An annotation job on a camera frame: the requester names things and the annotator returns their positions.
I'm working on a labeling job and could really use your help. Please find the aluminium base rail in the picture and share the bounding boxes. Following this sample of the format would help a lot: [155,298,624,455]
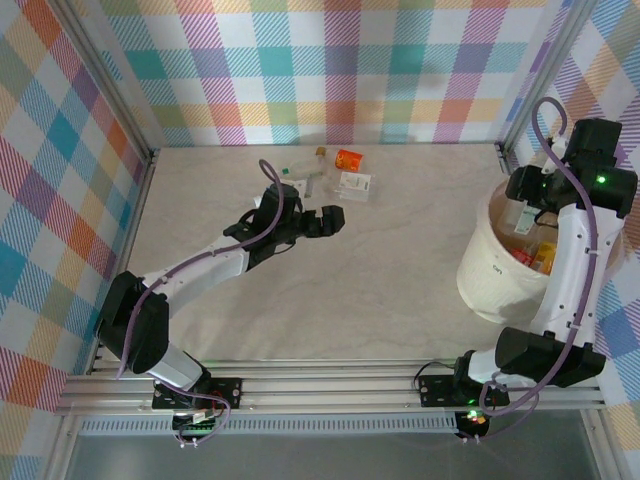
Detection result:
[54,358,606,416]

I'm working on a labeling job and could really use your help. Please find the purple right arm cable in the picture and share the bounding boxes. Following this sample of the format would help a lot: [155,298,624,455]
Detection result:
[478,97,599,419]

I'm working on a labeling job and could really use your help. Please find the clear bottle green cap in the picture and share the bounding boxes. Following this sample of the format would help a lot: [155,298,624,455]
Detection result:
[278,157,330,185]

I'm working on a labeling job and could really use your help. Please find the aluminium frame post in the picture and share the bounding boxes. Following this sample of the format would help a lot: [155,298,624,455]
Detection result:
[497,0,601,169]
[49,0,161,174]

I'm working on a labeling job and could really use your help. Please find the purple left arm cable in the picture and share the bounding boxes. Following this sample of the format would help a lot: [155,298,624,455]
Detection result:
[115,158,286,381]

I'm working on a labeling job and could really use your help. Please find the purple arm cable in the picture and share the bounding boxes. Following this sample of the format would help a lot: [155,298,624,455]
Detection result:
[478,97,599,419]
[115,158,286,381]

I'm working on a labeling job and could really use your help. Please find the white plastic bin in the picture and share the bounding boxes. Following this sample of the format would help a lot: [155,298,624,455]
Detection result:
[457,174,626,326]

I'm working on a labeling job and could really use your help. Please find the grey metal base plate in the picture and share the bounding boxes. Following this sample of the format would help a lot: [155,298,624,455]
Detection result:
[64,433,609,480]

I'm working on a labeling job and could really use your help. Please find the grey slotted cable duct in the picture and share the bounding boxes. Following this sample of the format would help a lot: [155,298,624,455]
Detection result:
[79,417,461,436]

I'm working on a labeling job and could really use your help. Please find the aluminium side rail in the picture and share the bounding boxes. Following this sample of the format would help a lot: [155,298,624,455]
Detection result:
[87,148,161,376]

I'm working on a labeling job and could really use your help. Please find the black circuit board with wires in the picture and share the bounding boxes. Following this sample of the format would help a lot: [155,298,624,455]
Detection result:
[172,412,221,442]

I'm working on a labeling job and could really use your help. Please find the orange label bottle brown cap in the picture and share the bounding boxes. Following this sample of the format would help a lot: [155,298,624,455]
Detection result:
[314,144,366,173]

